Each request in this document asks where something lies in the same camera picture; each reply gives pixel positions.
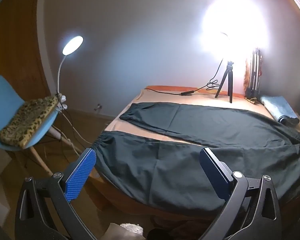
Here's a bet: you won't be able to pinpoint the orange patterned cloth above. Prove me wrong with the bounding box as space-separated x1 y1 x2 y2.
244 57 253 98

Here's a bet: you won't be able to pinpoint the leopard print cushion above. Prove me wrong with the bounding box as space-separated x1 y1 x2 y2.
0 95 59 148

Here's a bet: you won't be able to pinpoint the folded light blue cloth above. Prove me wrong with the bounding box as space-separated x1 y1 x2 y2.
260 95 300 127

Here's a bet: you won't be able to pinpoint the blue plastic chair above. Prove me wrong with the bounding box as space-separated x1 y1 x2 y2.
0 74 83 178

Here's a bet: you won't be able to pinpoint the white gooseneck lamp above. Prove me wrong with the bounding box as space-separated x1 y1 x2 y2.
55 35 84 110

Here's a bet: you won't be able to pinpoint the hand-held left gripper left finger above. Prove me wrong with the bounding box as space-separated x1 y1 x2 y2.
15 148 97 240

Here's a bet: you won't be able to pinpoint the black cable with switch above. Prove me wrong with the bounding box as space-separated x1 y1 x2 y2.
146 57 225 96

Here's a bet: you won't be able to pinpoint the folded metal tripod stand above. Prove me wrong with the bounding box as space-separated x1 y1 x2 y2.
245 47 264 100

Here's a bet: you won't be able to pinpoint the bright ring light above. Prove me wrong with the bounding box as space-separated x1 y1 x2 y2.
201 0 269 55

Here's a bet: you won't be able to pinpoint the wooden door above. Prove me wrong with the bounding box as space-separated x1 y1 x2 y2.
0 0 52 155

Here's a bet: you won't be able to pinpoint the white fluffy cloth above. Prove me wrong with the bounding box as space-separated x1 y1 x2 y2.
119 222 145 238

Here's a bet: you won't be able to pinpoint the dark grey pants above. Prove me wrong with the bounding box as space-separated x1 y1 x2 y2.
91 102 300 212

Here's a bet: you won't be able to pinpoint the small black tripod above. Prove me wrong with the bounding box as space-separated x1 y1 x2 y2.
214 59 234 104

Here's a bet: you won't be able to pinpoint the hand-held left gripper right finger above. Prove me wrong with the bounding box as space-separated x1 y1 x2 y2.
199 147 283 240

